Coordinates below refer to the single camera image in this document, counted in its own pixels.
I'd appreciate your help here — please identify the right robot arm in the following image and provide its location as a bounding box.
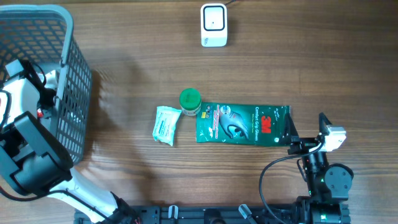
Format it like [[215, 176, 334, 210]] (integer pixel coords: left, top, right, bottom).
[[282, 113, 354, 224]]

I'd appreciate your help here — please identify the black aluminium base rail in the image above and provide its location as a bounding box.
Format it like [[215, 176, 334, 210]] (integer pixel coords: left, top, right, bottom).
[[73, 203, 351, 224]]

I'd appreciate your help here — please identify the grey plastic mesh basket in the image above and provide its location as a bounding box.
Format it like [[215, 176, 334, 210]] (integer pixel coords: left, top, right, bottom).
[[1, 4, 93, 164]]

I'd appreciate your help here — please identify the white barcode scanner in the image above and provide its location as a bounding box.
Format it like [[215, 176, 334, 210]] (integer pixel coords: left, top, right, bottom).
[[200, 3, 228, 47]]

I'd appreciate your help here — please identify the white teal wipes pack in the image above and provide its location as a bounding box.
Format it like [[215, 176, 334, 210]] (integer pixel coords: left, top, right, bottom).
[[152, 106, 182, 146]]

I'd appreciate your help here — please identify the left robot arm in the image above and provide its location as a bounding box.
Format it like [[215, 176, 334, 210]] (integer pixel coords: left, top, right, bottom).
[[1, 59, 141, 223]]

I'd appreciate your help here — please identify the green lid jar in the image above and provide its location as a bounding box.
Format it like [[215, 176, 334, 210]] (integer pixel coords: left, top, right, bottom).
[[179, 88, 201, 116]]

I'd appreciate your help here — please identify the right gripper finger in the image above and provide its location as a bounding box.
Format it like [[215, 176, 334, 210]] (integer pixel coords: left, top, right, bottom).
[[279, 113, 299, 144], [318, 112, 332, 135]]

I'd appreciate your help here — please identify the green 3M gloves package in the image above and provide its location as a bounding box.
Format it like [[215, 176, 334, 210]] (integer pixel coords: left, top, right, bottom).
[[196, 102, 291, 147]]

